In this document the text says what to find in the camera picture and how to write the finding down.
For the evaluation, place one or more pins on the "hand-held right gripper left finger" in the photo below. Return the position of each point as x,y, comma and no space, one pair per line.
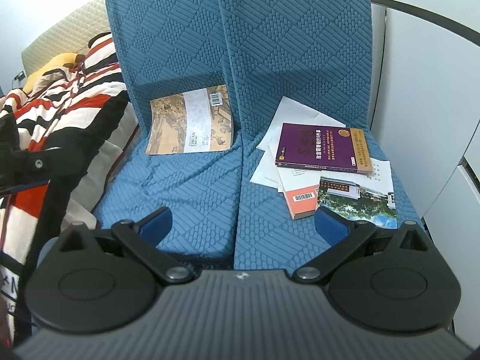
157,223

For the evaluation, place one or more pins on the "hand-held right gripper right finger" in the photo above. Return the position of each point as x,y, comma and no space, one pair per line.
330,227

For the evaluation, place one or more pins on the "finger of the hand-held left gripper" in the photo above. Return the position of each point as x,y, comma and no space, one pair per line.
33,168

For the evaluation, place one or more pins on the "photo cover notebook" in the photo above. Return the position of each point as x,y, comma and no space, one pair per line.
356,204

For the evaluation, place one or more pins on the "white and orange book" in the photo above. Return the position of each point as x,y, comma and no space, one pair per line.
300,197

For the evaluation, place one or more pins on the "purple book with gold border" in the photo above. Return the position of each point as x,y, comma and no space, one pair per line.
315,146

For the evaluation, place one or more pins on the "white paper sheet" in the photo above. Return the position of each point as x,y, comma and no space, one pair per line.
264,168
296,116

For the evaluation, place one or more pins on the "tan painting cover book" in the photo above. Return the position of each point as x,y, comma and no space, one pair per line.
187,127

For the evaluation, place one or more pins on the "red black striped blanket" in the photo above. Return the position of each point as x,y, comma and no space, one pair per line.
56,120

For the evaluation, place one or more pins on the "yellow plush pillow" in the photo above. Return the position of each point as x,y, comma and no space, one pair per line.
56,65

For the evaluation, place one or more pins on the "beige padded headboard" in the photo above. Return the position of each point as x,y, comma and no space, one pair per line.
75,22

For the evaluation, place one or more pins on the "white cabinet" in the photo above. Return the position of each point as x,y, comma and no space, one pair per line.
423,82

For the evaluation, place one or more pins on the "blue textured cloth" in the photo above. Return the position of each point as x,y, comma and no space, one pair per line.
187,37

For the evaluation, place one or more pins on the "wall socket with plug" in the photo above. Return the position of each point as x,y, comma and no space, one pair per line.
19,76

